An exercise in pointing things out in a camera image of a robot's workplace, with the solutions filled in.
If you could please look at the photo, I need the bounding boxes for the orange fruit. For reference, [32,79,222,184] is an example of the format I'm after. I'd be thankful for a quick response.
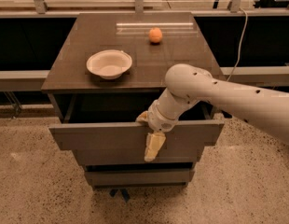
[148,27,162,44]

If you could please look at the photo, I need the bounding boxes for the grey bottom drawer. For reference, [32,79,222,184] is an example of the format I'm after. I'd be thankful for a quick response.
[85,169,194,187]

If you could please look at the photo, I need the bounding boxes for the grey middle drawer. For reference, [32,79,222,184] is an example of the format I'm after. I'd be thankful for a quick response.
[74,145,203,165]

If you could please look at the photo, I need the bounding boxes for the white cable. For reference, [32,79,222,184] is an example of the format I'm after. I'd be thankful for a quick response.
[226,7,248,83]

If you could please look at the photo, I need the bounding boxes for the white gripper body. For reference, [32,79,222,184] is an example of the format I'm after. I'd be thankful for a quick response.
[147,100,179,133]

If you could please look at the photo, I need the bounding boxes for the dark grey drawer cabinet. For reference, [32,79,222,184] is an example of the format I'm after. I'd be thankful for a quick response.
[40,11,230,191]

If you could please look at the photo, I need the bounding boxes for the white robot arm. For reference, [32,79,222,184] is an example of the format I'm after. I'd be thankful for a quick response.
[136,63,289,161]

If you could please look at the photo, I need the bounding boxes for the grey drawer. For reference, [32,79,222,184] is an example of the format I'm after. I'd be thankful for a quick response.
[50,91,224,150]
[74,145,203,165]
[85,169,194,187]

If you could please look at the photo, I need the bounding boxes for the blue tape cross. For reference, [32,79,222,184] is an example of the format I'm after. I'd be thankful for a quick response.
[109,189,131,203]

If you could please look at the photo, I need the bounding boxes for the grey top drawer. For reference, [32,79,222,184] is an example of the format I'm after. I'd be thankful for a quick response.
[50,91,224,150]

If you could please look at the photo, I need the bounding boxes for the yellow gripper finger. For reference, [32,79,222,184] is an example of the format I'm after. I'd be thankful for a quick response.
[136,111,148,122]
[144,132,166,162]

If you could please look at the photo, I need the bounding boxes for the white bowl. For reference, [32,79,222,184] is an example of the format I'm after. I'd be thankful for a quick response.
[86,49,132,79]

